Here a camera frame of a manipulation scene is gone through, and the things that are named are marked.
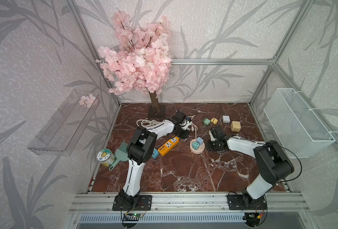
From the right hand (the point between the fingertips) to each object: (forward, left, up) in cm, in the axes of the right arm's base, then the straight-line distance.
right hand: (207, 146), depth 95 cm
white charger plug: (+22, -18, +1) cm, 28 cm away
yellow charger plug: (+25, -10, -5) cm, 27 cm away
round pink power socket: (-3, +5, +3) cm, 6 cm away
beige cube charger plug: (+13, -21, +5) cm, 25 cm away
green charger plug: (+19, -2, +2) cm, 19 cm away
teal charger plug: (-3, +9, +6) cm, 11 cm away
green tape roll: (-11, +62, +9) cm, 63 cm away
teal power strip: (-6, +34, +3) cm, 35 cm away
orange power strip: (-2, +26, +3) cm, 26 cm away
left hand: (+6, +13, +3) cm, 15 cm away
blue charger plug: (+1, +6, +6) cm, 8 cm away
